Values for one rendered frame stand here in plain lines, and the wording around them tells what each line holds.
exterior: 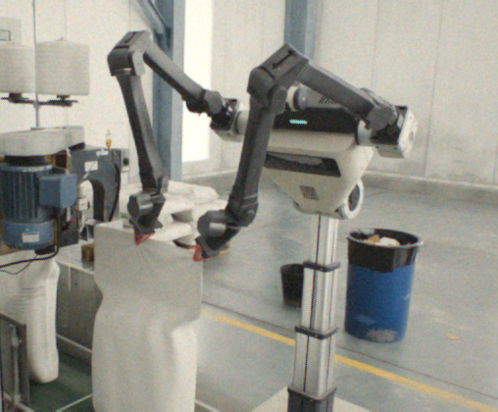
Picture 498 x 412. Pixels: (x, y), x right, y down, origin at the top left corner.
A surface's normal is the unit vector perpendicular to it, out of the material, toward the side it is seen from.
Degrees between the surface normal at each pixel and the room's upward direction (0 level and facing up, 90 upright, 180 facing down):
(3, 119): 90
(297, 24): 90
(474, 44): 90
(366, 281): 93
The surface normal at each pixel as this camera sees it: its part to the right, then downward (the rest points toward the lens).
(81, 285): -0.66, 0.15
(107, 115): 0.76, 0.15
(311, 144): -0.40, -0.65
